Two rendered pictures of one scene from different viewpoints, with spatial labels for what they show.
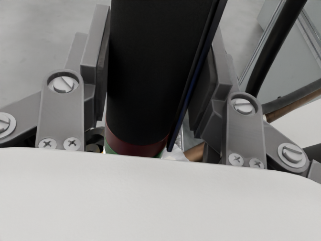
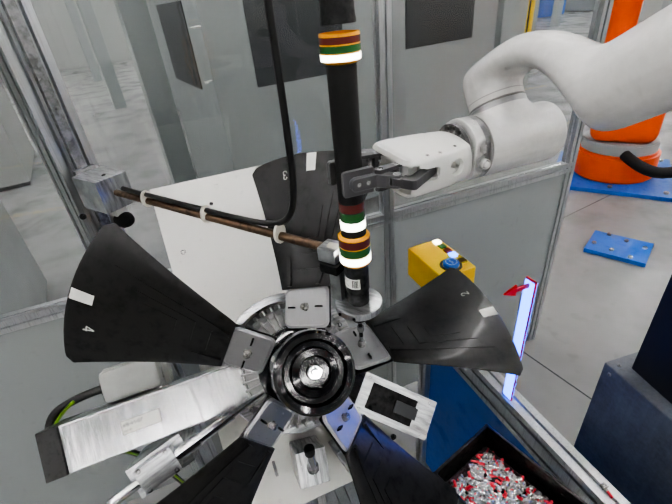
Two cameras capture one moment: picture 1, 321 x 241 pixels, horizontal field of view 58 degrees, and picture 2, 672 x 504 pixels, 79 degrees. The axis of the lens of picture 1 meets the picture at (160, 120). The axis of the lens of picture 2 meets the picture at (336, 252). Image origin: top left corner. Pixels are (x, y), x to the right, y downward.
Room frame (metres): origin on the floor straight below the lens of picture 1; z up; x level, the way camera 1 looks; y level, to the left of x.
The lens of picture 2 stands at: (0.18, 0.48, 1.67)
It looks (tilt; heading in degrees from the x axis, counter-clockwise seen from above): 32 degrees down; 262
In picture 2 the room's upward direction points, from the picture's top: 6 degrees counter-clockwise
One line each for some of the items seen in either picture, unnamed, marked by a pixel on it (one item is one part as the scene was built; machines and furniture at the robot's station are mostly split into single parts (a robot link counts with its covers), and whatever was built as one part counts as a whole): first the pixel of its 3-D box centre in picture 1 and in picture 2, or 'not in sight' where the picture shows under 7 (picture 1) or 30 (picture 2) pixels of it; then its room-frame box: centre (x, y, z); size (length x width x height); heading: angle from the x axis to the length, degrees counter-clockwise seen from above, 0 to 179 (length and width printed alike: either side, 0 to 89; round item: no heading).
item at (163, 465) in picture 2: not in sight; (159, 468); (0.43, 0.07, 1.08); 0.07 x 0.04 x 0.06; 22
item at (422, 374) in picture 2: not in sight; (425, 413); (-0.19, -0.39, 0.39); 0.04 x 0.04 x 0.78; 12
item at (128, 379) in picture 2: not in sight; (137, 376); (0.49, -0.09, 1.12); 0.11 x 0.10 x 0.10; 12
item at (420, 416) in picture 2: not in sight; (383, 400); (0.05, -0.03, 0.98); 0.20 x 0.16 x 0.20; 102
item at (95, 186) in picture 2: not in sight; (103, 189); (0.55, -0.42, 1.36); 0.10 x 0.07 x 0.08; 137
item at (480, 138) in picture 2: not in sight; (463, 150); (-0.07, -0.02, 1.47); 0.09 x 0.03 x 0.08; 102
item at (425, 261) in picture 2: not in sight; (439, 272); (-0.20, -0.35, 1.02); 0.16 x 0.10 x 0.11; 102
